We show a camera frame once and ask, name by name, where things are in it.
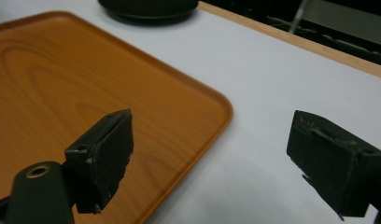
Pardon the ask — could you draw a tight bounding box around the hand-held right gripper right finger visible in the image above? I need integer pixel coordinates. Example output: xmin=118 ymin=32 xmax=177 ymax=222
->
xmin=286 ymin=109 xmax=381 ymax=222

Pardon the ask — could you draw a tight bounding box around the orange wood-grain tray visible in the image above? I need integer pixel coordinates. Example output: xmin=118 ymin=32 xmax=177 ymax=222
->
xmin=0 ymin=10 xmax=234 ymax=224

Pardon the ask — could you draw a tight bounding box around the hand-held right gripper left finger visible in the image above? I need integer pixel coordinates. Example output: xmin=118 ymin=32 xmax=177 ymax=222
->
xmin=63 ymin=108 xmax=134 ymax=215

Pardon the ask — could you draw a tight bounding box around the metal stand rod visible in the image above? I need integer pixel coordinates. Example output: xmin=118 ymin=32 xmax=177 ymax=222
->
xmin=288 ymin=0 xmax=310 ymax=35

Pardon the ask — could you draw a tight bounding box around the black round object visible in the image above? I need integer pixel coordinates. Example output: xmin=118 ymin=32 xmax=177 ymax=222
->
xmin=97 ymin=0 xmax=200 ymax=21

